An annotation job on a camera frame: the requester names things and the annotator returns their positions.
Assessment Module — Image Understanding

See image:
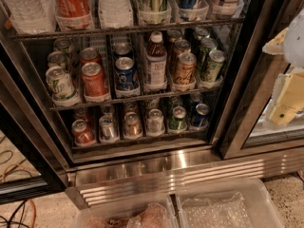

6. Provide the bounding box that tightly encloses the clear water bottle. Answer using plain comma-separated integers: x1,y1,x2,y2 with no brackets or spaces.
4,0,56,34

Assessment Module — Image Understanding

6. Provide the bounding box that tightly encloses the left clear plastic bin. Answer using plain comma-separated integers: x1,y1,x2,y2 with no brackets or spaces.
70,194,180,228

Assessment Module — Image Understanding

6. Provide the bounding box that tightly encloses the white green soda can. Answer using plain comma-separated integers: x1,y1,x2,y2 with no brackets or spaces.
46,66,81,107

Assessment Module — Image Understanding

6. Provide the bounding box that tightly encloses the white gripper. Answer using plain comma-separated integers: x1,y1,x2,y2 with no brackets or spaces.
262,9,304,126

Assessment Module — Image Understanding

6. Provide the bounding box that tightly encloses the white can bottom shelf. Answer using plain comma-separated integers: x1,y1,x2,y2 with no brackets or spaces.
146,109,164,136

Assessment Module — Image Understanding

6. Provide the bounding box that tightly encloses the closed glass fridge door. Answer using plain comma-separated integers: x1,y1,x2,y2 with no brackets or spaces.
220,0,303,159

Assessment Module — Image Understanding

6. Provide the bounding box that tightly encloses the brown tea bottle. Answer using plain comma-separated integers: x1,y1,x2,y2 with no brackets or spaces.
144,31,167,90

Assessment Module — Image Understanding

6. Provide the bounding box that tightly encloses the silver can bottom shelf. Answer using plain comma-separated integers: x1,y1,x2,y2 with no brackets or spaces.
99,115,119,143

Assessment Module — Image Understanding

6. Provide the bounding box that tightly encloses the black cable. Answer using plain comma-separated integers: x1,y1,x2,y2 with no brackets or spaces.
0,199,30,228

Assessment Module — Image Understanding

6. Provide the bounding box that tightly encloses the blue can bottom shelf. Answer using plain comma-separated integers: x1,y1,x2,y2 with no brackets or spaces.
190,104,210,128

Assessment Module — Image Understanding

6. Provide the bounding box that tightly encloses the gold can bottom shelf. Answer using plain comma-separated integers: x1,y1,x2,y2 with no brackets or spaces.
123,112,143,139

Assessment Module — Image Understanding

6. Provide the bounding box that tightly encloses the stainless steel beverage fridge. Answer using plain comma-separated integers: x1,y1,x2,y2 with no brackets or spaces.
0,0,303,209

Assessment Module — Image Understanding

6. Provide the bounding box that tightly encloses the blue pepsi can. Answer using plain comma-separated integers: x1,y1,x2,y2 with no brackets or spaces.
114,57,141,98

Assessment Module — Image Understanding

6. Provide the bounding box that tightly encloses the clear plastic bin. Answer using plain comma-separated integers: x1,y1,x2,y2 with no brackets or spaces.
70,194,180,228
175,179,285,228

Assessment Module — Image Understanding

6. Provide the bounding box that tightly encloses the orange power cable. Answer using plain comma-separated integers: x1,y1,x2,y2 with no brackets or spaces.
0,163,40,228

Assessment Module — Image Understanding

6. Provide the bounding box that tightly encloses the red cola bottle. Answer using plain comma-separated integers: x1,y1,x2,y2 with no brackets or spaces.
55,0,94,31

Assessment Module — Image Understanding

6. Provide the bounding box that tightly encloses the red soda can front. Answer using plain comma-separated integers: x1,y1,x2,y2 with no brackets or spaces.
82,62,110,103

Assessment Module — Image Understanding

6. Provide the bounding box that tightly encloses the red can bottom shelf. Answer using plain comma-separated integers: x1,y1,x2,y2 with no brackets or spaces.
71,120,95,146

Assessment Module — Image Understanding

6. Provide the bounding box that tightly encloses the green silver tall can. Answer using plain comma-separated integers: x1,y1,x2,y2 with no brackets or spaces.
137,0,168,25

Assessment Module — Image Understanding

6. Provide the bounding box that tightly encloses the green ginger ale can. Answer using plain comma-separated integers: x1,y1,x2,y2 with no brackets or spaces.
200,49,226,83

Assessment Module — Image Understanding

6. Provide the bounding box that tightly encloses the right clear plastic bin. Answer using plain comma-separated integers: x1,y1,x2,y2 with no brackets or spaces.
175,179,285,228

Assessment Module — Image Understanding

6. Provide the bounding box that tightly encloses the green can bottom shelf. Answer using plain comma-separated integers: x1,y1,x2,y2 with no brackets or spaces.
168,105,187,132

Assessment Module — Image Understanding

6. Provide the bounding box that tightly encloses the open glass fridge door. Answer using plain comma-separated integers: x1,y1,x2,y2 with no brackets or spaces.
0,63,67,204

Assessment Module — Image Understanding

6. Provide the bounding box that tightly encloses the gold brown soda can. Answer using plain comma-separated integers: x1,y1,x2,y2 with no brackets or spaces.
173,52,197,91

